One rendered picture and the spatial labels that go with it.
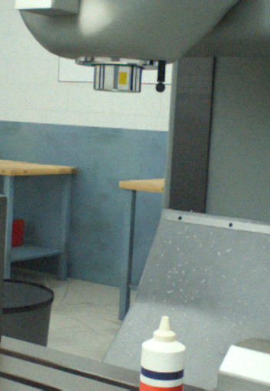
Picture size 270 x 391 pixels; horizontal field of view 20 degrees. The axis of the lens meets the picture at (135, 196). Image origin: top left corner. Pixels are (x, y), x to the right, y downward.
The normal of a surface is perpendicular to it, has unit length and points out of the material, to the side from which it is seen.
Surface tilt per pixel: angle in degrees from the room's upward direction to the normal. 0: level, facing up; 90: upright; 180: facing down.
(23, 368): 0
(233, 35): 135
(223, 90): 90
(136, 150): 90
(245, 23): 99
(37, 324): 94
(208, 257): 64
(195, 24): 123
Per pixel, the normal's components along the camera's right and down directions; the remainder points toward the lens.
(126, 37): 0.19, 0.72
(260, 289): -0.47, -0.41
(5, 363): 0.06, -0.99
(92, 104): -0.55, 0.05
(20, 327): 0.60, 0.18
